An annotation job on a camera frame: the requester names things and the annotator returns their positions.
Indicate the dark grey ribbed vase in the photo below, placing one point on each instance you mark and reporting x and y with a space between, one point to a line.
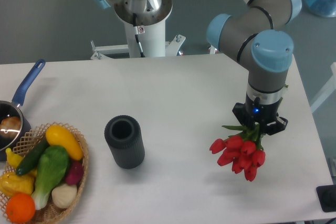
123 136

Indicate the black device at edge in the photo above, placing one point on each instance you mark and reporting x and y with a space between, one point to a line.
326 195

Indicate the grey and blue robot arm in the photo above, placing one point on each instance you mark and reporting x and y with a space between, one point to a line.
253 40

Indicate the orange fruit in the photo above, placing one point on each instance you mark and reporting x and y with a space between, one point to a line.
20 208

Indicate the yellow banana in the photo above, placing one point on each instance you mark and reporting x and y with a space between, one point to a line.
13 159

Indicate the white frame at right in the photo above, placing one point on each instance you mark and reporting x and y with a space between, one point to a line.
327 89

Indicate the browned meat patty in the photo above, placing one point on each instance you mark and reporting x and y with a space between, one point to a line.
10 127

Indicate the red tulip bouquet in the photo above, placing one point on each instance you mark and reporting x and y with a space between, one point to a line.
242 150

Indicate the yellow bell pepper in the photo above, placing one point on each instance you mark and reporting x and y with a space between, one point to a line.
12 184

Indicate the yellow squash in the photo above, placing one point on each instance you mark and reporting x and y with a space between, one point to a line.
59 135

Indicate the white garlic bulb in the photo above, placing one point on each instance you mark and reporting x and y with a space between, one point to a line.
64 195

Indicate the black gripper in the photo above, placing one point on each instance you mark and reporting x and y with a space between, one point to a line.
264 114

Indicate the green bok choy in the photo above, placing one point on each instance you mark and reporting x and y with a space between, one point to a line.
51 169

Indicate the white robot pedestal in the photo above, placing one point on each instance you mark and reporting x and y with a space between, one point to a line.
145 29

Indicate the green cucumber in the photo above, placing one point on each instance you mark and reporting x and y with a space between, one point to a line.
30 161

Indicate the blue handled saucepan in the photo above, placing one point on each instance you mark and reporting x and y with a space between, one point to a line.
12 108

